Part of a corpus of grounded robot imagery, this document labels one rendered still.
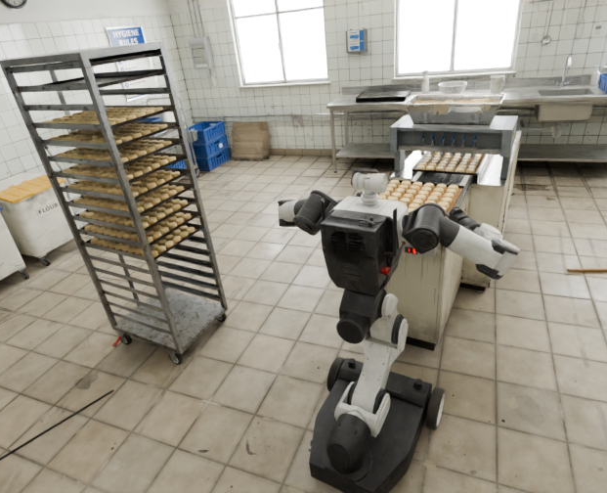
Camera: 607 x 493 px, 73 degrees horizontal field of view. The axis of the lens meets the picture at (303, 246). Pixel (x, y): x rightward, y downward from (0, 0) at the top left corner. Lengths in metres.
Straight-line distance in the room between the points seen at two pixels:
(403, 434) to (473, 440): 0.40
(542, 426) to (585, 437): 0.17
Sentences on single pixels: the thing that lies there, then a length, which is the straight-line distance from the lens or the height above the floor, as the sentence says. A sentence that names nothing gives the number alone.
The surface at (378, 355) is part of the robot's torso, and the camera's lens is 2.01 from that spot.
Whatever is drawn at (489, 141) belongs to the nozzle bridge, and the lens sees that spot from 2.79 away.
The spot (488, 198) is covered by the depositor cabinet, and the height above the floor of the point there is 0.75.
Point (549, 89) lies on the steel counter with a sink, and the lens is 5.62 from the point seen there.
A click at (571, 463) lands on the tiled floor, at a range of 2.38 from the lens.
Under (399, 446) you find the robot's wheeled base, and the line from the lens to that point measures 2.04.
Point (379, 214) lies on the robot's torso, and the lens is 1.42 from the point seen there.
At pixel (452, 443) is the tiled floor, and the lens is 2.29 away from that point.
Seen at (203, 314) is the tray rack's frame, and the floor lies 0.15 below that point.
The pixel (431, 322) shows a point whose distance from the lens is 2.51.
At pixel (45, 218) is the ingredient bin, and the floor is 0.45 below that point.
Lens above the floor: 1.85
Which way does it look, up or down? 29 degrees down
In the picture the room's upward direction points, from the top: 7 degrees counter-clockwise
